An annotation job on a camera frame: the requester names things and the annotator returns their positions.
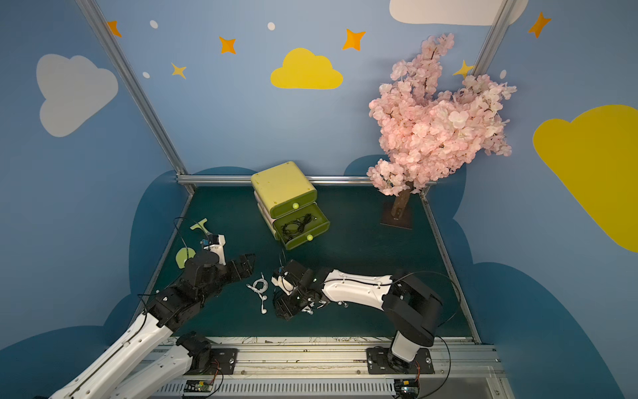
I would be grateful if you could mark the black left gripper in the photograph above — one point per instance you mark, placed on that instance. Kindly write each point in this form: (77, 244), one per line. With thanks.
(237, 267)

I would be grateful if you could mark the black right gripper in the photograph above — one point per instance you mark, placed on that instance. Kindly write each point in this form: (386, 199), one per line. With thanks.
(290, 290)

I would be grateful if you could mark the black wired earphones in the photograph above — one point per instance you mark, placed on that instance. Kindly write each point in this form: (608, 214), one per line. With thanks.
(293, 229)
(303, 222)

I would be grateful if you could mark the yellow-green drawer cabinet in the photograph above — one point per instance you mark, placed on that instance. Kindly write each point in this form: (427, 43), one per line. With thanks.
(284, 194)

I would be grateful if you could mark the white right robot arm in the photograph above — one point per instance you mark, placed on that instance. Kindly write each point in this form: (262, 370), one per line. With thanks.
(413, 308)

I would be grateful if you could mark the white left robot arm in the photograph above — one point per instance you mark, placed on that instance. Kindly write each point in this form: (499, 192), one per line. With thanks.
(204, 277)

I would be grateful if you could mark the pink blossom artificial tree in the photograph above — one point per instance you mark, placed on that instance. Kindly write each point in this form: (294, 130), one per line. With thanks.
(427, 134)

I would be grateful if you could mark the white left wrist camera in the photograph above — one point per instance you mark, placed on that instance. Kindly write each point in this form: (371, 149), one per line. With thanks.
(215, 243)

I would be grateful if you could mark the green scraper with wooden handle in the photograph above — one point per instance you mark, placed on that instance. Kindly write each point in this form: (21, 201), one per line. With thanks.
(200, 225)

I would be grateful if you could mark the round green spatula wooden handle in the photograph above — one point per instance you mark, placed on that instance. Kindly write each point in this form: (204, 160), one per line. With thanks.
(183, 255)

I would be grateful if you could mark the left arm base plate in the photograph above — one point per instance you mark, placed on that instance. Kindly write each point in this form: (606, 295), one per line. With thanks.
(212, 360)

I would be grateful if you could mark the aluminium front rail platform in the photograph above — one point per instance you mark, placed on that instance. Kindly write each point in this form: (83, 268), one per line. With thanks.
(290, 366)

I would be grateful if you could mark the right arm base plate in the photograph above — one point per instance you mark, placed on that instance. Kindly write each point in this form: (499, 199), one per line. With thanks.
(381, 360)

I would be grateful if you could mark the aluminium back frame rail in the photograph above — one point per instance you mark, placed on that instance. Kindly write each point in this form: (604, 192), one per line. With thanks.
(214, 180)

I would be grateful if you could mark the aluminium left frame post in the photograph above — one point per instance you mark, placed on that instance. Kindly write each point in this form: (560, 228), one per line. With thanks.
(95, 18)

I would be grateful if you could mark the aluminium frame post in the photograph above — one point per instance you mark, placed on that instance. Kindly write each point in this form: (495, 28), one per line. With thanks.
(495, 37)
(95, 18)

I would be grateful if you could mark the aluminium right frame post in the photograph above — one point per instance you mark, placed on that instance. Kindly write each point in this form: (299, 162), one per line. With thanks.
(495, 37)

